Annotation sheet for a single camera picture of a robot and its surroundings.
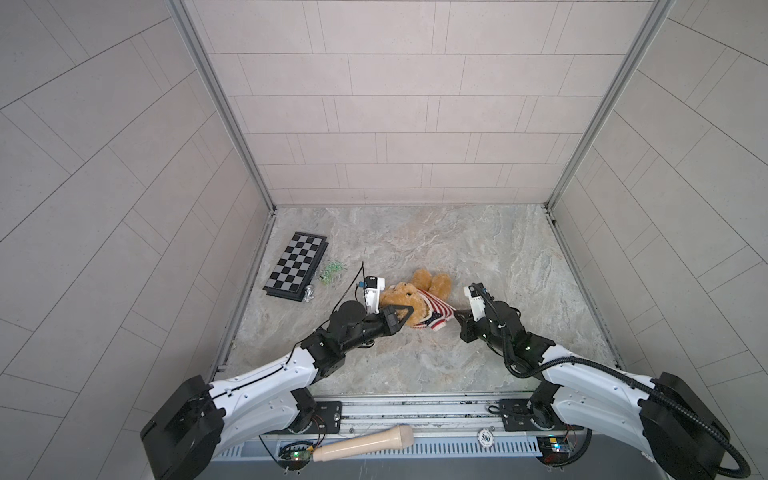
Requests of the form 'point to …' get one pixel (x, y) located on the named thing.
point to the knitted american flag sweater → (441, 312)
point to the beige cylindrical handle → (398, 437)
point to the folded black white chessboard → (296, 265)
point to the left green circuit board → (295, 457)
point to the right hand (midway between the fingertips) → (452, 316)
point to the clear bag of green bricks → (331, 269)
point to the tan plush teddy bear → (407, 295)
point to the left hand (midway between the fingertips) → (420, 313)
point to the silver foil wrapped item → (308, 293)
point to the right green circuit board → (555, 449)
